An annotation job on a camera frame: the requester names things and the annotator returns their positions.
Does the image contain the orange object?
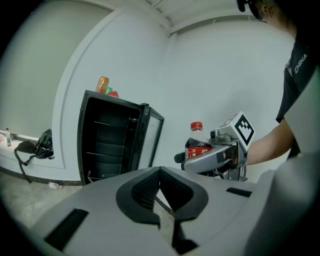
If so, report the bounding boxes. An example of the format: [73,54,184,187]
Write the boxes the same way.
[95,76,110,95]

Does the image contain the dark bottle with red cap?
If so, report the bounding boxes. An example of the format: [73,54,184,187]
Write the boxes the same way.
[184,121,213,161]

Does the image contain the person's right hand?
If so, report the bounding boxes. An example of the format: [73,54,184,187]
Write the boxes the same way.
[223,149,236,165]

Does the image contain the black head camera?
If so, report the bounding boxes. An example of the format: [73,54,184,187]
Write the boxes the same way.
[236,0,251,13]

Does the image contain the person's right forearm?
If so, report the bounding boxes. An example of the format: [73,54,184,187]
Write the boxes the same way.
[246,118,295,166]

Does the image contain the black cabinet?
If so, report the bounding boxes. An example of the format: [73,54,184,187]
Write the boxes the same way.
[76,89,165,186]

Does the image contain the person's head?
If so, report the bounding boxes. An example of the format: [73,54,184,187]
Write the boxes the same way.
[249,0,299,39]

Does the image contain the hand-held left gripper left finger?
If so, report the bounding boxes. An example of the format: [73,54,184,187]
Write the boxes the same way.
[29,166,180,256]

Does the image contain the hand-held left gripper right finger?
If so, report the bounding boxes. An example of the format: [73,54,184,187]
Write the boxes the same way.
[159,166,256,256]

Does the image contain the person in black shirt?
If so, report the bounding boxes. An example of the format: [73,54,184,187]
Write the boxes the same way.
[275,32,320,159]

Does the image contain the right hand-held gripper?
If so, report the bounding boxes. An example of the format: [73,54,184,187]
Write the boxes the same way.
[174,111,256,182]

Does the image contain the black shoulder bag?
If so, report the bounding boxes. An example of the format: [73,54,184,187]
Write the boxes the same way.
[13,128,55,184]

